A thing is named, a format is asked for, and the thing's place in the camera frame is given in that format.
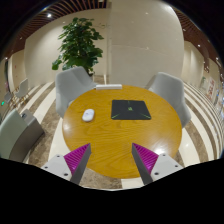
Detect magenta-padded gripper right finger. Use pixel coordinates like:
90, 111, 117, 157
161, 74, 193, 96
131, 142, 185, 186

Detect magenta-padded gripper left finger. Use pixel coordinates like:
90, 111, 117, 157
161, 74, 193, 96
41, 143, 92, 185

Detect white cartoon-print computer mouse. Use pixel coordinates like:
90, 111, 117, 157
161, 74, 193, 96
82, 108, 96, 123

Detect black mouse pad green lines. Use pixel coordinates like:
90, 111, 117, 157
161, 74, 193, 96
110, 99, 152, 121

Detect grey-green armchair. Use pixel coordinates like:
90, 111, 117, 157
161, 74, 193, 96
0, 108, 46, 163

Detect grey shell chair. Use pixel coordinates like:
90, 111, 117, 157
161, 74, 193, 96
145, 71, 192, 129
54, 65, 98, 119

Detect white power strip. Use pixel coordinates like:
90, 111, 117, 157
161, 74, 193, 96
95, 83, 123, 91

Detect small pale wooden-legged chair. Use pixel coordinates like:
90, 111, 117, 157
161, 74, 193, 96
14, 78, 30, 102

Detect potted green leafy plant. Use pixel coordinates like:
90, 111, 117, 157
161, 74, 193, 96
51, 17, 105, 76

